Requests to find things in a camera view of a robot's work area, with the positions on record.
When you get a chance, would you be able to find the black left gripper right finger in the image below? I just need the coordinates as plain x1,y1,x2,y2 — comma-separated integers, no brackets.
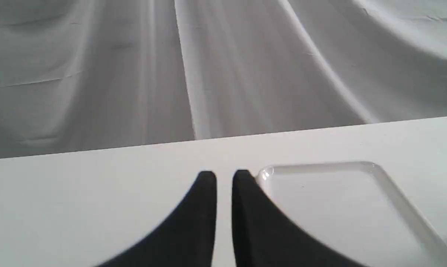
231,169,361,267

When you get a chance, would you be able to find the white plastic tray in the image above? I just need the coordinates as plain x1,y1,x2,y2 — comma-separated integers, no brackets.
256,162,447,267

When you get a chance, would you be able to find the grey fabric backdrop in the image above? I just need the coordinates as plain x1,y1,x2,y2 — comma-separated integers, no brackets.
0,0,447,159

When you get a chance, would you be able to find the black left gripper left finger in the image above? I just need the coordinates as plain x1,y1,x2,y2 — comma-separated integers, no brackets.
102,171,218,267

